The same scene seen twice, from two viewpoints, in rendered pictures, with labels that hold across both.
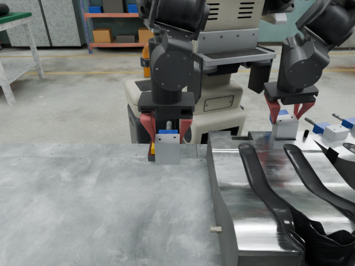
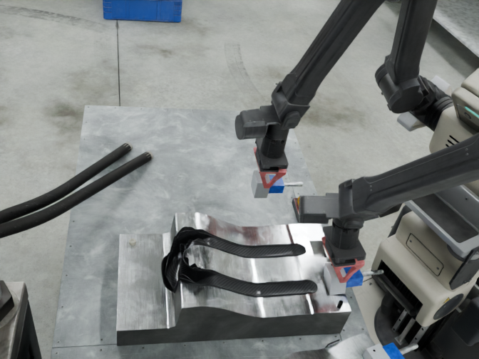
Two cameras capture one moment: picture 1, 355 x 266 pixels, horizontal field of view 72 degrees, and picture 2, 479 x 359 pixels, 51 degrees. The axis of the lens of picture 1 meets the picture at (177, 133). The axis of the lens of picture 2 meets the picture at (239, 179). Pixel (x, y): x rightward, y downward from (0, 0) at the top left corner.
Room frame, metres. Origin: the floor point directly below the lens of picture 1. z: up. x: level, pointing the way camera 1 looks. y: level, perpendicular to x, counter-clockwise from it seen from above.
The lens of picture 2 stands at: (0.09, -0.90, 1.79)
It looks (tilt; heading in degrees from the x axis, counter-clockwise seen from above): 41 degrees down; 74
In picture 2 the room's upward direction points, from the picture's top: 11 degrees clockwise
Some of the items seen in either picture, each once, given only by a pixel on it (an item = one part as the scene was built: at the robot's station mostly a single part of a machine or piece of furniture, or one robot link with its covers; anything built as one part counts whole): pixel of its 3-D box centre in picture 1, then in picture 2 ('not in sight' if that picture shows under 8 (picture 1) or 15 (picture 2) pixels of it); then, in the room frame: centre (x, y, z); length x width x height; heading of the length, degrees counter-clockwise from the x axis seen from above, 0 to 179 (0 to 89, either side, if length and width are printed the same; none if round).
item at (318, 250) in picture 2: (240, 141); (318, 253); (0.54, -0.17, 0.87); 0.05 x 0.05 x 0.04; 89
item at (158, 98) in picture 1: (166, 88); (273, 144); (0.42, 0.02, 1.06); 0.10 x 0.07 x 0.07; 90
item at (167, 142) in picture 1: (168, 136); (278, 184); (0.46, 0.02, 0.93); 0.13 x 0.05 x 0.05; 0
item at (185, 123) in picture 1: (173, 122); (269, 170); (0.42, 0.01, 0.99); 0.07 x 0.07 x 0.09; 0
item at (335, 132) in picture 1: (321, 128); (393, 355); (0.63, -0.43, 0.86); 0.13 x 0.05 x 0.05; 17
